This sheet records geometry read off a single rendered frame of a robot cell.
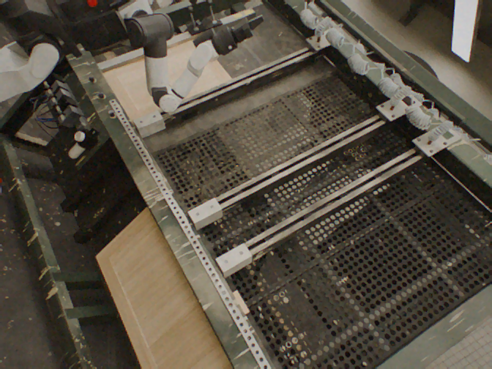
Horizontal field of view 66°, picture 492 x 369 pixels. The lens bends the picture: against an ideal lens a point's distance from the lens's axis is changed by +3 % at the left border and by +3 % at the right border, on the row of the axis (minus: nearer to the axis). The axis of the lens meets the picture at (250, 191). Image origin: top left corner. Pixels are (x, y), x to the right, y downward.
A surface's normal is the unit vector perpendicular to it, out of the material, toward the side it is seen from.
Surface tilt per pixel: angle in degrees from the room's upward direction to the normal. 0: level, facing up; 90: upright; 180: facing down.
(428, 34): 90
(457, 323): 58
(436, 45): 90
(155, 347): 90
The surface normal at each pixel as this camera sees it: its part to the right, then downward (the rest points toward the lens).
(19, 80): 0.11, 0.86
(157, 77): 0.34, 0.62
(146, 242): -0.45, -0.19
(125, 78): 0.00, -0.51
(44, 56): 0.52, 0.73
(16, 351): 0.72, -0.65
